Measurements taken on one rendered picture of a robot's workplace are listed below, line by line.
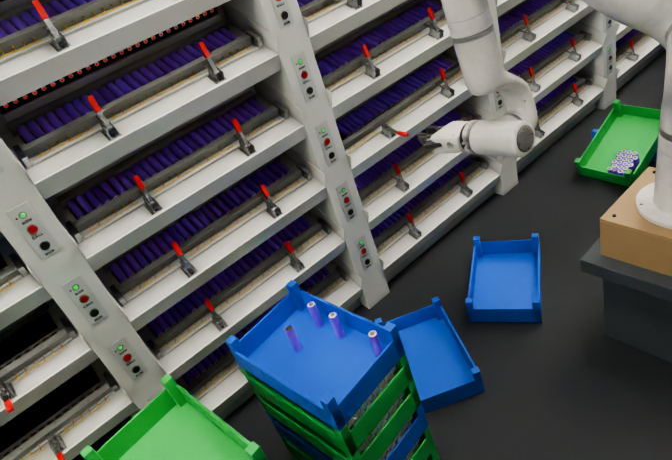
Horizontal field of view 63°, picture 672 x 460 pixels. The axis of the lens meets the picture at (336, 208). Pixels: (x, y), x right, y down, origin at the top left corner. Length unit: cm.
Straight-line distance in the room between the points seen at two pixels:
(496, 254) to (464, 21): 90
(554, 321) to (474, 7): 89
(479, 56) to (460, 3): 12
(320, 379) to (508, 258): 93
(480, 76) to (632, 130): 113
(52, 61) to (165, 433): 74
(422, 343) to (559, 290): 43
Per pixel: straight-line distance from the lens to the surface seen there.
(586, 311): 170
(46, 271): 128
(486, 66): 126
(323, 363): 115
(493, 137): 133
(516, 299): 173
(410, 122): 171
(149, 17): 123
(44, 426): 155
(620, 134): 230
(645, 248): 137
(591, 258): 144
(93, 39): 120
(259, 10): 136
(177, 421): 121
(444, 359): 161
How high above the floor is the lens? 123
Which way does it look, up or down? 32 degrees down
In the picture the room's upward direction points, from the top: 19 degrees counter-clockwise
